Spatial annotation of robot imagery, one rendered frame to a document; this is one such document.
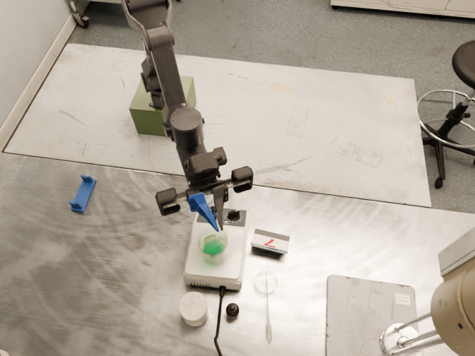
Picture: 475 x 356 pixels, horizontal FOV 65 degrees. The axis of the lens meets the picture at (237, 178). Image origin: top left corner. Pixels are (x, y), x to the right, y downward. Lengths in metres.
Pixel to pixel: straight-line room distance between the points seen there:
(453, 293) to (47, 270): 0.85
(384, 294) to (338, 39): 2.28
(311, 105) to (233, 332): 0.71
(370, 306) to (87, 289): 0.65
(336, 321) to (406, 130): 0.62
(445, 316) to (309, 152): 0.68
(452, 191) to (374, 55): 1.12
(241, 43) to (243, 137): 1.79
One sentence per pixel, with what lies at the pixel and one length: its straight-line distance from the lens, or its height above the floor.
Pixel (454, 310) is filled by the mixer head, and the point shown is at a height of 1.35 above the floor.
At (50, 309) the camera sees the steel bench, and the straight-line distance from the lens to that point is 0.98.
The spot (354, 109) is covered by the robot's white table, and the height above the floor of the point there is 0.90.
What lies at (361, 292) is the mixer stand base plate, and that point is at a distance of 0.93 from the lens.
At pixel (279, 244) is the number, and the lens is 0.92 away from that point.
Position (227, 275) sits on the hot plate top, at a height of 0.99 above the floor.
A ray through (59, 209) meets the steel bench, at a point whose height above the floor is 0.90.
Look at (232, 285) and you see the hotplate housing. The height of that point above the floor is 0.95.
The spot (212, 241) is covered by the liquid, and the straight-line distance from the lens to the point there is 0.80.
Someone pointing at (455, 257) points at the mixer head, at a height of 1.35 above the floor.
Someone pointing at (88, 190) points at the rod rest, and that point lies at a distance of 1.06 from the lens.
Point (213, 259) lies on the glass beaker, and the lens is 0.78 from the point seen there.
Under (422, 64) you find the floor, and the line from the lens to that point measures 2.97.
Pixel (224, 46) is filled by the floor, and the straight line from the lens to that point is 2.81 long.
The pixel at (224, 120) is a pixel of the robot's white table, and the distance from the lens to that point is 1.14.
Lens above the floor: 1.77
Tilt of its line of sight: 59 degrees down
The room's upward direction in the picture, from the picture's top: straight up
